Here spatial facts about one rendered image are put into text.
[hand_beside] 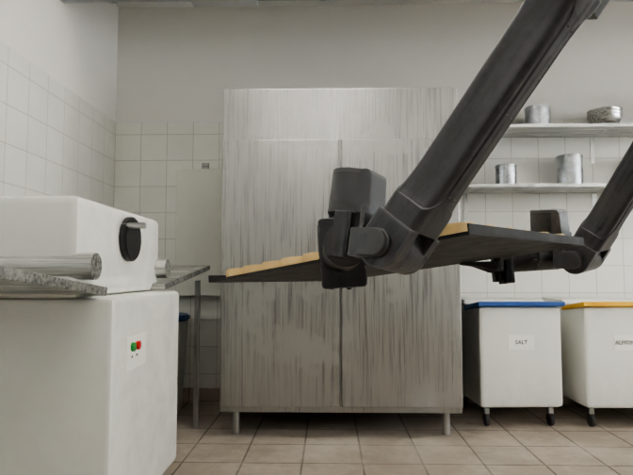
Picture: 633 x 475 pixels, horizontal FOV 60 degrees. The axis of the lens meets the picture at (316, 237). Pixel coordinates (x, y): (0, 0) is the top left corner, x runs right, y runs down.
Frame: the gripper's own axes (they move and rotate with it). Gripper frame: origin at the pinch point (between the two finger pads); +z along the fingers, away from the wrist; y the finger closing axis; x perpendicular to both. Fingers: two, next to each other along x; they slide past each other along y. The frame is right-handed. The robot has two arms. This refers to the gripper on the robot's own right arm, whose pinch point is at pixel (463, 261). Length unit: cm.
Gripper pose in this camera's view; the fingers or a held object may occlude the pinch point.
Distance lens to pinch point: 118.4
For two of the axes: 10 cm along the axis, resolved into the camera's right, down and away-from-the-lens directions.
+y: -0.6, -9.9, 1.3
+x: -0.2, -1.3, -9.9
